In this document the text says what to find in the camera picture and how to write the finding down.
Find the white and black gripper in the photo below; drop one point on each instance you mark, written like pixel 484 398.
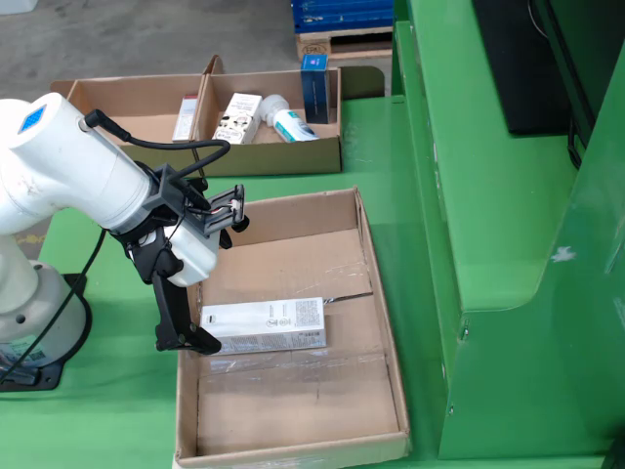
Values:
pixel 200 254

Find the long white printed carton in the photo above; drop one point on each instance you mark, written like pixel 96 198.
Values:
pixel 273 322

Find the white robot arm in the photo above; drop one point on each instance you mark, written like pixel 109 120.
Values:
pixel 63 161

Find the shallow cardboard tray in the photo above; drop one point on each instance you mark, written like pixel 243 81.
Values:
pixel 293 410

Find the divided cardboard box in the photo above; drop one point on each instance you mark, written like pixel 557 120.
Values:
pixel 268 158

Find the slim red white carton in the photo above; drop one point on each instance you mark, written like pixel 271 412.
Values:
pixel 184 119

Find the white hand cream carton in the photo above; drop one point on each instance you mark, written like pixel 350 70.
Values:
pixel 237 117

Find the white bottle teal label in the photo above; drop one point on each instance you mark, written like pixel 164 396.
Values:
pixel 293 127

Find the dark blue carton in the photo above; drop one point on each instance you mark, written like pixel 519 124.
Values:
pixel 315 93

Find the wooden pallet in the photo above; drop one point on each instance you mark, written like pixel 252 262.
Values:
pixel 312 49

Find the green metal cabinet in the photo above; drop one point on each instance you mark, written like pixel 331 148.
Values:
pixel 488 244

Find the white plastic container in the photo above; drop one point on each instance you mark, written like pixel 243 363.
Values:
pixel 17 6

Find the flat black monitor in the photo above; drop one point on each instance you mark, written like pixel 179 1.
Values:
pixel 522 73

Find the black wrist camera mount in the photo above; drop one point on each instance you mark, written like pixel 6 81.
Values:
pixel 171 195

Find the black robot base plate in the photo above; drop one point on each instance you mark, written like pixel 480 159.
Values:
pixel 49 378

